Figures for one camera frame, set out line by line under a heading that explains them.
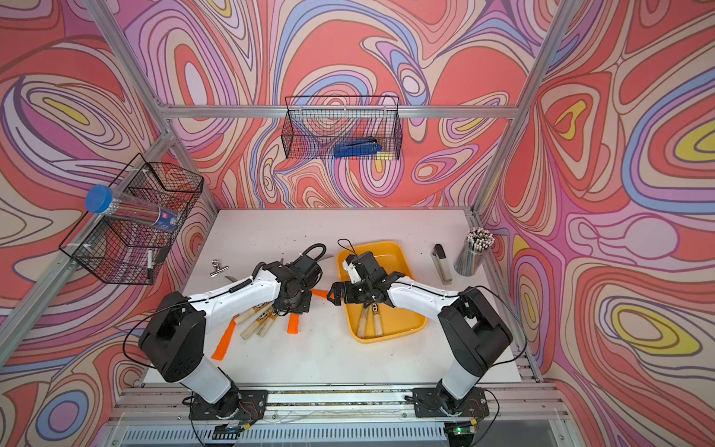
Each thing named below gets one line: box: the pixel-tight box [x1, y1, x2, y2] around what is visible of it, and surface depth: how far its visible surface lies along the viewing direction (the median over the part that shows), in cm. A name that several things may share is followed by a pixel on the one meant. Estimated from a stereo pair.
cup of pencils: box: [454, 226, 495, 277], surface depth 90 cm
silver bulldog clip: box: [209, 258, 230, 279], surface depth 103 cm
